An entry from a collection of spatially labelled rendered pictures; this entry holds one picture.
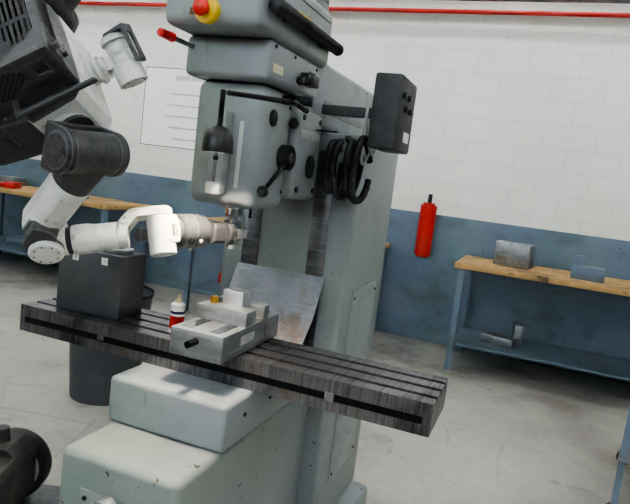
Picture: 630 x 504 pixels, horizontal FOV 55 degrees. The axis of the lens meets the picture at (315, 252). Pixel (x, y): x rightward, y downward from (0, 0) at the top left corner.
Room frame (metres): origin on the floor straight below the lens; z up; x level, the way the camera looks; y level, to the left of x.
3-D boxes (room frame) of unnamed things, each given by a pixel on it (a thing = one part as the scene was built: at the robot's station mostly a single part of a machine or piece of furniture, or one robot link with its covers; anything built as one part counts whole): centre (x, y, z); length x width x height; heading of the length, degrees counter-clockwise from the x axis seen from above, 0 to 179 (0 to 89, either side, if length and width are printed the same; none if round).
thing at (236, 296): (1.65, 0.20, 1.05); 0.06 x 0.05 x 0.06; 71
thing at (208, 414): (1.66, 0.23, 0.79); 0.50 x 0.35 x 0.12; 160
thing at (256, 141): (1.66, 0.23, 1.47); 0.21 x 0.19 x 0.32; 70
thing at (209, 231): (1.59, 0.29, 1.23); 0.13 x 0.12 x 0.10; 50
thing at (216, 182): (1.55, 0.27, 1.45); 0.04 x 0.04 x 0.21; 70
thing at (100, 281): (1.79, 0.63, 1.03); 0.22 x 0.12 x 0.20; 73
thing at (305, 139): (1.84, 0.17, 1.47); 0.24 x 0.19 x 0.26; 70
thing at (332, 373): (1.66, 0.23, 0.89); 1.24 x 0.23 x 0.08; 70
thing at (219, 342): (1.62, 0.21, 0.99); 0.35 x 0.15 x 0.11; 161
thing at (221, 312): (1.59, 0.22, 1.02); 0.15 x 0.06 x 0.04; 71
